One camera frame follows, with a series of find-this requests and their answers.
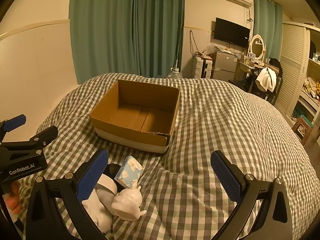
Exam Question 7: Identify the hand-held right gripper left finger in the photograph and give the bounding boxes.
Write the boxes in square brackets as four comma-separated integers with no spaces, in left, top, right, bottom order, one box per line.
[25,149,109,240]

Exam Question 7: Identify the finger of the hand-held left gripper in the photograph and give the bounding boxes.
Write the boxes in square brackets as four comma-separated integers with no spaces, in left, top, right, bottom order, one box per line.
[0,114,27,142]
[0,126,59,155]

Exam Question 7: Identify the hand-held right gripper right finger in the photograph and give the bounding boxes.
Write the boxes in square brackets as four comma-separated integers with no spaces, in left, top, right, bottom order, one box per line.
[210,150,294,240]

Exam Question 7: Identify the black and white plush toy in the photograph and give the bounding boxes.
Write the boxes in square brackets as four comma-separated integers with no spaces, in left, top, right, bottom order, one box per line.
[81,163,125,233]

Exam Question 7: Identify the blue floral tissue pack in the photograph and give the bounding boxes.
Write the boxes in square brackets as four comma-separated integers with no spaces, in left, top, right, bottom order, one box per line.
[114,156,143,188]

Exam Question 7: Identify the white snail figurine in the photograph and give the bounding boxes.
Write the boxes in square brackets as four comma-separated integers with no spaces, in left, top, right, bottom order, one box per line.
[111,180,148,222]

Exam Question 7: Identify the brown cardboard box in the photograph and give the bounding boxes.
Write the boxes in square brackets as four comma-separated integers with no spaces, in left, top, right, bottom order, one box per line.
[89,79,181,154]

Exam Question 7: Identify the person's left hand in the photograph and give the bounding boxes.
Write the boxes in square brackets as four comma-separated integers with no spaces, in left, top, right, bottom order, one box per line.
[4,181,22,215]

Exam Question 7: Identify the grey checked blanket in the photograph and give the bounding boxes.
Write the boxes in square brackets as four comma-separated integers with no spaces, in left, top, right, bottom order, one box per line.
[19,72,320,240]

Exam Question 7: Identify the small wooden stool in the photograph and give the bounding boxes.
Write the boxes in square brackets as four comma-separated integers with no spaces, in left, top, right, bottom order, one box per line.
[291,116,313,145]

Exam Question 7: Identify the white towel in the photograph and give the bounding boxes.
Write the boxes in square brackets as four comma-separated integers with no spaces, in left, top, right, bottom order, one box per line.
[255,67,277,92]

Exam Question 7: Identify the small grey fridge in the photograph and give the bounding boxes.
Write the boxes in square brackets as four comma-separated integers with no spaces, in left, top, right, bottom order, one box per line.
[212,50,238,82]

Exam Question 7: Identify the wooden dressing table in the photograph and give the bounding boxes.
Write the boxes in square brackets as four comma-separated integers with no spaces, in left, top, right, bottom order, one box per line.
[235,60,268,81]

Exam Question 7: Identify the white suitcase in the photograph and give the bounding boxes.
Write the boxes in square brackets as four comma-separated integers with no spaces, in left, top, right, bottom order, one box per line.
[192,56,213,79]

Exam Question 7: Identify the large clear water bottle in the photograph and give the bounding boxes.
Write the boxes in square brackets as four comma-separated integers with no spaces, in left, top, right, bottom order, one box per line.
[167,67,183,79]

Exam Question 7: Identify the black chair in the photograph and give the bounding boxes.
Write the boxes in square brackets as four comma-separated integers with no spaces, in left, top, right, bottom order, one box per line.
[246,58,283,103]

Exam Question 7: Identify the wide green curtain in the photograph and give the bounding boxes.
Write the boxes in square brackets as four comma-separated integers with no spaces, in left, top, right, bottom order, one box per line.
[69,0,186,85]

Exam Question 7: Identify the white louvred wardrobe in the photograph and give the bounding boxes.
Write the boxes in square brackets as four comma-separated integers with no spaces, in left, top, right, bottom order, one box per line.
[275,21,320,128]

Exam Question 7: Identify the clear plastic bag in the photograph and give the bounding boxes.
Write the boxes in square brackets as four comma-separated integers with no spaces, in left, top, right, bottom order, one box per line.
[205,44,218,56]

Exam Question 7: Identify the white oval vanity mirror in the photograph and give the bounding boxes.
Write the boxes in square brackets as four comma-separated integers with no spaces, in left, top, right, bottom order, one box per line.
[249,35,267,62]

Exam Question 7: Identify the white pole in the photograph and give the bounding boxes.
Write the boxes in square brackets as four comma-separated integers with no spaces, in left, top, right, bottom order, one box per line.
[175,25,181,70]

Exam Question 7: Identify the narrow green curtain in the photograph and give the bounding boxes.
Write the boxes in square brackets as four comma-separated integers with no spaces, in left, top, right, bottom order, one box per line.
[252,0,283,63]

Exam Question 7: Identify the hanging wall cable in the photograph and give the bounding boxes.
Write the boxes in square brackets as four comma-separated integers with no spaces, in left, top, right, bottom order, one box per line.
[189,30,198,56]

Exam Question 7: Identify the black wall television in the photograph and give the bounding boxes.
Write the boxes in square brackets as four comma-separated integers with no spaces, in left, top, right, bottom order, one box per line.
[214,17,251,48]

